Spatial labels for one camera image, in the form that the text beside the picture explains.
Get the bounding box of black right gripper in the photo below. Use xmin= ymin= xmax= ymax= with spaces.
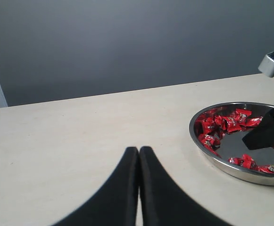
xmin=242 ymin=108 xmax=274 ymax=150

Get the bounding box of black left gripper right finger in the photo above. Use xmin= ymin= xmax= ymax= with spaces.
xmin=139 ymin=146 xmax=229 ymax=226

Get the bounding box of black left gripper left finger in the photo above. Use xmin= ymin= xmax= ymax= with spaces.
xmin=54 ymin=147 xmax=139 ymax=226

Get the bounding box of round stainless steel plate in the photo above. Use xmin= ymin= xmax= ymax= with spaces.
xmin=189 ymin=102 xmax=274 ymax=186

